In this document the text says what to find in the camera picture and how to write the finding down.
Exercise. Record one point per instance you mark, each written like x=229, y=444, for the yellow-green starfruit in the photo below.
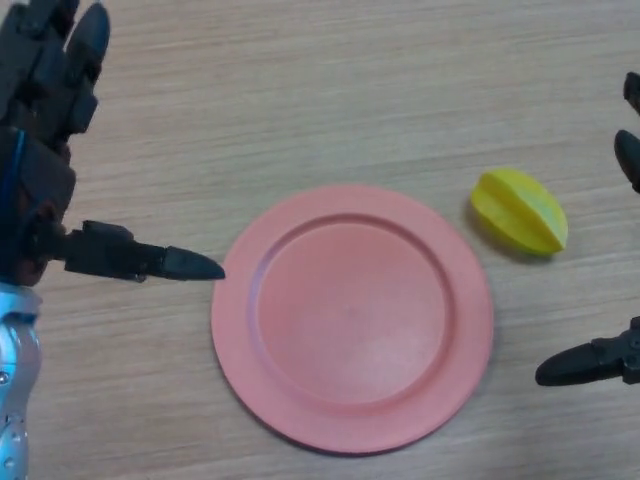
x=520, y=212

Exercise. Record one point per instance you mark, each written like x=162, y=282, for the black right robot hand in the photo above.
x=585, y=365

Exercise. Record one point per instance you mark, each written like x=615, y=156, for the pink round plate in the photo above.
x=360, y=320

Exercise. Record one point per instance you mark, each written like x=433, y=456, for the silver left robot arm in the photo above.
x=15, y=360

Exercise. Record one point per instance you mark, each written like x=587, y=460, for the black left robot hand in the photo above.
x=45, y=100

